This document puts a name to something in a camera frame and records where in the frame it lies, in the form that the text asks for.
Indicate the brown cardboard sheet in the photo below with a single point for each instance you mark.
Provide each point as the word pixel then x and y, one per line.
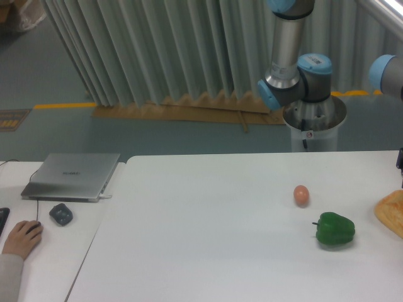
pixel 247 110

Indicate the black computer mouse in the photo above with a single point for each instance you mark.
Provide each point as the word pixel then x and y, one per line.
pixel 34 227

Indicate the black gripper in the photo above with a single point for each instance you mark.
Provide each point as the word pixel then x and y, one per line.
pixel 399 162

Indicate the dark grey round device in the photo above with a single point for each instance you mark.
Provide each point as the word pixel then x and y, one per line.
pixel 61 214

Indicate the person's bare hand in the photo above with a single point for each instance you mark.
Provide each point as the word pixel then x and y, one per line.
pixel 18 243

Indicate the black keyboard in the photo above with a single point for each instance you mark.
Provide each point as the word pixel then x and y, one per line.
pixel 4 213

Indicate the golden brown bread loaf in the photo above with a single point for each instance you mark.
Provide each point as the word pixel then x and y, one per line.
pixel 389 212

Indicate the silver closed laptop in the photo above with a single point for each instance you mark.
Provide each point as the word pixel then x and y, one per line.
pixel 72 177

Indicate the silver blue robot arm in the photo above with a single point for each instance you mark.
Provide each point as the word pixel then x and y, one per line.
pixel 302 84

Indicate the green bell pepper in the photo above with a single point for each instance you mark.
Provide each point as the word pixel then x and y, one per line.
pixel 334 229

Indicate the beige sleeved forearm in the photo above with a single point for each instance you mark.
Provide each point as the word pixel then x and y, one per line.
pixel 11 271

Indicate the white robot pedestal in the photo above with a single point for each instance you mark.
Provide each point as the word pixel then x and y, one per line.
pixel 314 126

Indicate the pale green pleated curtain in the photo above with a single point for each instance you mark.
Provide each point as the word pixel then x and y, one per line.
pixel 138 51

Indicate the brown egg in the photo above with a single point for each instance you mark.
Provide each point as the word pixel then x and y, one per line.
pixel 301 195

